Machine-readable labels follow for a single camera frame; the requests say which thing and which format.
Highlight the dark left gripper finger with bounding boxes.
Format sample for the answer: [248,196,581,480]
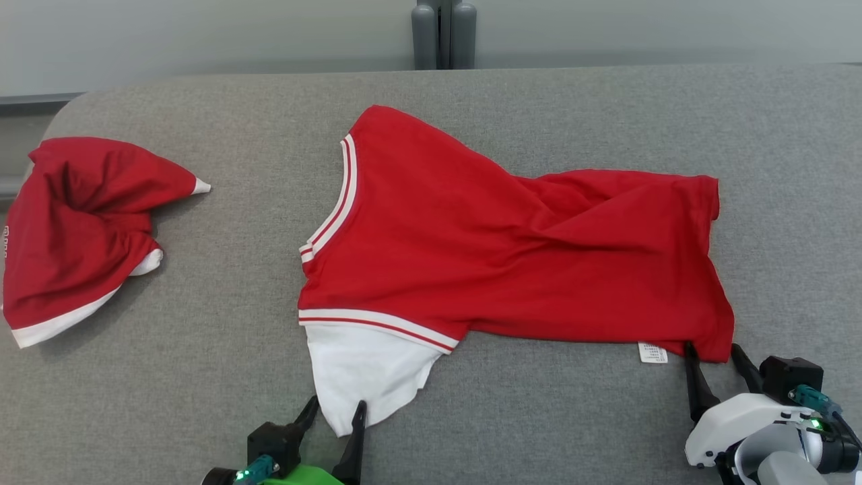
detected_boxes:
[331,400,368,484]
[290,395,321,432]

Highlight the teal plug right camera cable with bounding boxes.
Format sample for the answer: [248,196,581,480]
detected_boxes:
[788,385,862,445]

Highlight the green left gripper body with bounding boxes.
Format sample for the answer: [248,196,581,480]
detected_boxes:
[201,463,345,485]

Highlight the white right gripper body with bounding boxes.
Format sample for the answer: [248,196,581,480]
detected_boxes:
[685,393,861,474]

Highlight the red jersey shirt number 23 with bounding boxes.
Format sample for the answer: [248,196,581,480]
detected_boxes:
[298,104,735,437]

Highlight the teal plug camera cable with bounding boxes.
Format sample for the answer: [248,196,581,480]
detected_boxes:
[232,455,280,485]
[788,385,862,445]

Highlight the teal plug left camera cable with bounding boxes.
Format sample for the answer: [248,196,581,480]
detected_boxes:
[232,455,280,485]

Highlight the grey partition post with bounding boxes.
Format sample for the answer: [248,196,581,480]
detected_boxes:
[411,0,477,71]

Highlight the red Bulls 23 shorts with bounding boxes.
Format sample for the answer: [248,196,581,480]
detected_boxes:
[1,137,211,349]

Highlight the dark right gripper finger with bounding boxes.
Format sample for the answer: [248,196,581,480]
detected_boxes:
[684,342,721,424]
[731,344,765,393]

